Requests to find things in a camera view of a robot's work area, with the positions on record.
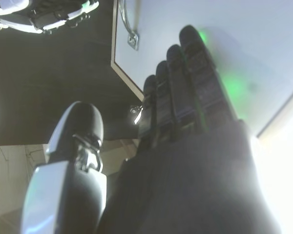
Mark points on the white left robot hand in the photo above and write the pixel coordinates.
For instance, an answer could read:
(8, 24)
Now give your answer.
(185, 182)

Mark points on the dark red panel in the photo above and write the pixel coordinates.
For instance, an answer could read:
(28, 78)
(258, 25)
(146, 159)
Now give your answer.
(246, 36)

